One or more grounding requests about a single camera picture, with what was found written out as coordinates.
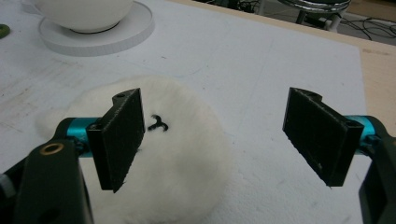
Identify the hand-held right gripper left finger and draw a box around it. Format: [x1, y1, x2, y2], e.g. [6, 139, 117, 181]
[65, 88, 146, 193]

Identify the black floor cable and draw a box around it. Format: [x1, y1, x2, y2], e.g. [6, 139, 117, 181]
[339, 17, 396, 41]

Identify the white plush toy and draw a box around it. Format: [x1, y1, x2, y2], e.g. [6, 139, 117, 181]
[35, 75, 233, 224]

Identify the white foam mat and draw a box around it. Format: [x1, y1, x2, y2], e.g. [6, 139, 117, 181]
[0, 0, 374, 224]

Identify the metal stand base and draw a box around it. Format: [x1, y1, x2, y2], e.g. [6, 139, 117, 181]
[276, 0, 353, 34]

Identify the small green object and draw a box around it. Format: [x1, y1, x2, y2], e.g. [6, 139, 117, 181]
[0, 23, 11, 40]

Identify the white round bowl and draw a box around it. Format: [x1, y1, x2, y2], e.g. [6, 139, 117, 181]
[33, 0, 134, 34]

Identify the white round base plate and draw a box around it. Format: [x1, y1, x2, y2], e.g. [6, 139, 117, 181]
[38, 1, 156, 58]

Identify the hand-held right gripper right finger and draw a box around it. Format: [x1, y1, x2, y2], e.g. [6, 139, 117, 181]
[282, 87, 376, 188]

